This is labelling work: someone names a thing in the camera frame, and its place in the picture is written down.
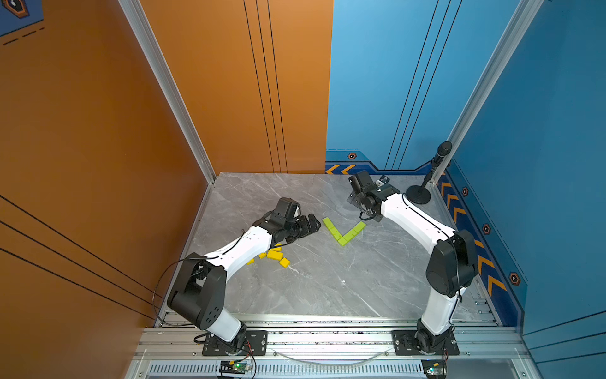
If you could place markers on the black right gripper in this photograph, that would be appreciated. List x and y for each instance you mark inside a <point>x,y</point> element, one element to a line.
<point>353,199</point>

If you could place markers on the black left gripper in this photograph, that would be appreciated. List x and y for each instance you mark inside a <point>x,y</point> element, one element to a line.
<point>305,229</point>

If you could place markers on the lime green long block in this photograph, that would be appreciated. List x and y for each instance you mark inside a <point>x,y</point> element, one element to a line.
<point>350,235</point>
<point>327,222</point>
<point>335,233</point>
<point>359,227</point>

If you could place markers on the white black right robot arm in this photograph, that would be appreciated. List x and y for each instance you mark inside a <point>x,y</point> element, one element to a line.
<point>453,262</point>

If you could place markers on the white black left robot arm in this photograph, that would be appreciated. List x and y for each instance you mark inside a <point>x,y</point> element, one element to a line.
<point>198,293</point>

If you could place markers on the small yellow cube block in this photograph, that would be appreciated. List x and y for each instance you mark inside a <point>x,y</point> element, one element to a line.
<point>284,262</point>

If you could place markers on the black microphone stand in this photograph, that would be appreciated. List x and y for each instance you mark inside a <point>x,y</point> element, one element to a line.
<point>419,194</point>

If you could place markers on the green circuit board left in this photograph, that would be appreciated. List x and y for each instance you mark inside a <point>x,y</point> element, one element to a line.
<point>234,368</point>

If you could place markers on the green circuit board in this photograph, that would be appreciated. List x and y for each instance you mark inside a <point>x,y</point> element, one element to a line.
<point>434,369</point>
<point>234,368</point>

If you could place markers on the green circuit board right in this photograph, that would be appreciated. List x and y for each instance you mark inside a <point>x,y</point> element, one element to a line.
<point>434,369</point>

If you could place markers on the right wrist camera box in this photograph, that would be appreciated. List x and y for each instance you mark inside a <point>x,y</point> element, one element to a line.
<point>362,182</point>

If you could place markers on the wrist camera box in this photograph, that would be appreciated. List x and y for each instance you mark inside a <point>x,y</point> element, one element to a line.
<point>288,208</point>
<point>362,182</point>

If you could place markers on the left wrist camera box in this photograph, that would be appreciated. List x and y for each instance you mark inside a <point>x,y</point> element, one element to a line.
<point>288,208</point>

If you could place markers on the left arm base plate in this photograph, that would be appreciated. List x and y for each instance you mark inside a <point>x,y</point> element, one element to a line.
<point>251,341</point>

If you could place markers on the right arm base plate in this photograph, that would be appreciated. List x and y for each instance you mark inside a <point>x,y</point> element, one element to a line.
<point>421,342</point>

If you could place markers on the aluminium front rail frame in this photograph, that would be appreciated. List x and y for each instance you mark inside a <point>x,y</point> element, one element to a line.
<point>333,347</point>

